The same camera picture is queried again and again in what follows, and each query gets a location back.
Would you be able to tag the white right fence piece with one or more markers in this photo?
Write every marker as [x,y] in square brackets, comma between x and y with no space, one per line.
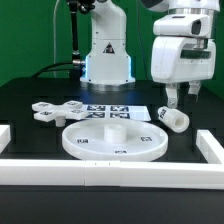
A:
[210,148]

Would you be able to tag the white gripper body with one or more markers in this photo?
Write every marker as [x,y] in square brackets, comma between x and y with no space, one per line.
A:
[175,60]

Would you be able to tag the white front fence rail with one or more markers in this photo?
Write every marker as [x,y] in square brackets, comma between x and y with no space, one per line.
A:
[122,174]

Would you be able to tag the white round table top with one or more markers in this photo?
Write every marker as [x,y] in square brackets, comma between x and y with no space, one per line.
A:
[115,139]

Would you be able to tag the white fence piece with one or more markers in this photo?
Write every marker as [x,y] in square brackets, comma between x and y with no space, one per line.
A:
[5,137]
[210,148]

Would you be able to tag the white fiducial marker sheet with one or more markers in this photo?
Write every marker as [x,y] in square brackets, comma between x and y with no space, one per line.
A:
[117,111]

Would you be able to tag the white cross-shaped table base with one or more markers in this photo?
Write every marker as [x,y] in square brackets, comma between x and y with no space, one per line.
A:
[47,112]

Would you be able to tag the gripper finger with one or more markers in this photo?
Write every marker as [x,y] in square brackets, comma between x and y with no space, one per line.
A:
[194,87]
[172,91]

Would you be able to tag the white left fence piece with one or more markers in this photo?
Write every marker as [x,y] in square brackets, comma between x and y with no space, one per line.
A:
[5,137]

